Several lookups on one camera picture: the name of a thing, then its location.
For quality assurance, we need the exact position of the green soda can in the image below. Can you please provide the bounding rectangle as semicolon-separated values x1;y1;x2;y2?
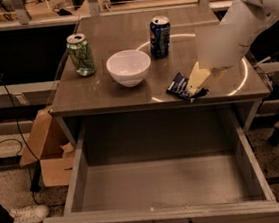
66;33;96;77

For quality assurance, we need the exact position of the black cable on floor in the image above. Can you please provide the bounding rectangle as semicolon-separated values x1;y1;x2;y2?
0;16;45;210

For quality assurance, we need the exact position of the white sneaker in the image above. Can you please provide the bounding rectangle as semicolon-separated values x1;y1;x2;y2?
9;204;49;223

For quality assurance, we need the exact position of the brown cardboard box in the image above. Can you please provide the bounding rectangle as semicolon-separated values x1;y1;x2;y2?
19;107;75;192

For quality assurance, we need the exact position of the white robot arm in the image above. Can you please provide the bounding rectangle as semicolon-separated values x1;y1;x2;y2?
186;0;279;96

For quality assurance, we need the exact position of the blue pepsi can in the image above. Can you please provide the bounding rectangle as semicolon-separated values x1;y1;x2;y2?
149;15;171;59

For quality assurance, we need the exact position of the blue rxbar blueberry wrapper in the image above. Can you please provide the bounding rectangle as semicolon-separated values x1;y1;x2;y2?
163;69;211;107

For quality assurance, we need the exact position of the grey counter cabinet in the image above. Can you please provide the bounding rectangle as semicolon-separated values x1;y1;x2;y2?
39;0;275;154

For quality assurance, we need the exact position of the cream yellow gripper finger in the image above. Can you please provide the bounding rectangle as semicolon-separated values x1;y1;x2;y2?
186;62;227;95

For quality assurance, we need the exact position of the grey open top drawer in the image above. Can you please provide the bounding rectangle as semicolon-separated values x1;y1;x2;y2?
44;105;279;223

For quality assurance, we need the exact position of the white ceramic bowl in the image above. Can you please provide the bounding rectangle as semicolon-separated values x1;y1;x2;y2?
106;50;151;88

